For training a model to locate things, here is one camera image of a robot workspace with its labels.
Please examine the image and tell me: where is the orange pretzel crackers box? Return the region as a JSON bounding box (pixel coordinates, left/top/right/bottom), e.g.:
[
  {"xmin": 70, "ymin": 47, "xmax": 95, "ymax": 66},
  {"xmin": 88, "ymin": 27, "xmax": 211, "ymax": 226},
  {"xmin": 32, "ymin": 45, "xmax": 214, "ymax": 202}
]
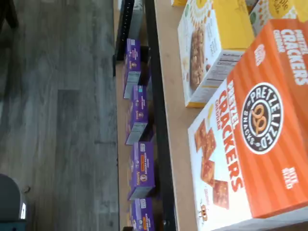
[{"xmin": 187, "ymin": 18, "xmax": 308, "ymax": 231}]

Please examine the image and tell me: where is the black perforated shelf post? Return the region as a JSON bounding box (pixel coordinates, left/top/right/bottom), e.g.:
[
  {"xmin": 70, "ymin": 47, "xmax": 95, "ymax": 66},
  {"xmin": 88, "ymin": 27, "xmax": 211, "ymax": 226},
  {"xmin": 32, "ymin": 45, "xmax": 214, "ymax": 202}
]
[{"xmin": 115, "ymin": 0, "xmax": 135, "ymax": 61}]

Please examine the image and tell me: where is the dark furniture leg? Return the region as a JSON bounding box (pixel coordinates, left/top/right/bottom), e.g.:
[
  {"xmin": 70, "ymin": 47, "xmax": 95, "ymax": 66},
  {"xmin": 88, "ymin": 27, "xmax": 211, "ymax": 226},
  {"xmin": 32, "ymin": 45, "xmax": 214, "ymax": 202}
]
[{"xmin": 0, "ymin": 0, "xmax": 20, "ymax": 29}]

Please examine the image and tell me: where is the black metal shelf frame rail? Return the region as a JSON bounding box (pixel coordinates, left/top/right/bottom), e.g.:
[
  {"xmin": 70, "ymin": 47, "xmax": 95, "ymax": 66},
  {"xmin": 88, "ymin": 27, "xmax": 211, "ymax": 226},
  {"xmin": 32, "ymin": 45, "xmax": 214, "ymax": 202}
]
[{"xmin": 144, "ymin": 0, "xmax": 179, "ymax": 231}]

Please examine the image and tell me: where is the purple macaroni box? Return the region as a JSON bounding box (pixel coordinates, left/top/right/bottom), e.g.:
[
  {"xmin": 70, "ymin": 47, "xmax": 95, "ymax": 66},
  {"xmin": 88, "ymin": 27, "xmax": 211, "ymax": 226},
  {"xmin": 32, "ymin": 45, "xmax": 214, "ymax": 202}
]
[
  {"xmin": 127, "ymin": 141, "xmax": 156, "ymax": 201},
  {"xmin": 125, "ymin": 85, "xmax": 150, "ymax": 146},
  {"xmin": 122, "ymin": 38, "xmax": 142, "ymax": 99},
  {"xmin": 129, "ymin": 197, "xmax": 156, "ymax": 231}
]

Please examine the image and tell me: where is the grey rounded object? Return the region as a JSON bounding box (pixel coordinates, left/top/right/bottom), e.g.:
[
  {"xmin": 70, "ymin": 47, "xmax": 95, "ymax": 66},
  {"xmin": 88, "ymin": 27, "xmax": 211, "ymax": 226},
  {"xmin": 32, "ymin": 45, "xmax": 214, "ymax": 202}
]
[{"xmin": 0, "ymin": 173, "xmax": 27, "ymax": 231}]

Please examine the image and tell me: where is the grey cardboard box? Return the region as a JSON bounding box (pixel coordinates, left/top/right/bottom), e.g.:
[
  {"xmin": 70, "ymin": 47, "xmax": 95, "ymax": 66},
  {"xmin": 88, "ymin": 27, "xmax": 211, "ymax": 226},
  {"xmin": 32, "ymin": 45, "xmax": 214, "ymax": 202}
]
[{"xmin": 131, "ymin": 0, "xmax": 145, "ymax": 46}]

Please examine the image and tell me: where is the yellow white granola bar box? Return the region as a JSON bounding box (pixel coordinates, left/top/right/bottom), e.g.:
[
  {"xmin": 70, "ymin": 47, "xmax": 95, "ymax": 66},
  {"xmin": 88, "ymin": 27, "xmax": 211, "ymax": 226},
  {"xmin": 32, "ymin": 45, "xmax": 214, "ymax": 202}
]
[{"xmin": 177, "ymin": 0, "xmax": 255, "ymax": 108}]

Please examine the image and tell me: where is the tan wooden shelf board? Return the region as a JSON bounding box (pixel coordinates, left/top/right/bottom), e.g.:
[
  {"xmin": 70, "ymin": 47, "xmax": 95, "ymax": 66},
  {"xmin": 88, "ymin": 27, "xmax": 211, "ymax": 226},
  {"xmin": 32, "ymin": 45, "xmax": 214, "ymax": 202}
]
[
  {"xmin": 113, "ymin": 0, "xmax": 159, "ymax": 231},
  {"xmin": 154, "ymin": 0, "xmax": 308, "ymax": 231}
]

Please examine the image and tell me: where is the white yellow snack box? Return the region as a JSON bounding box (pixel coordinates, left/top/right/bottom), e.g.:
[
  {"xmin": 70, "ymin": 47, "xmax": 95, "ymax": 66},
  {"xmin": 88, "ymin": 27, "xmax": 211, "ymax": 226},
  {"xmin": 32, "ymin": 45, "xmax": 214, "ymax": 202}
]
[{"xmin": 249, "ymin": 0, "xmax": 308, "ymax": 37}]

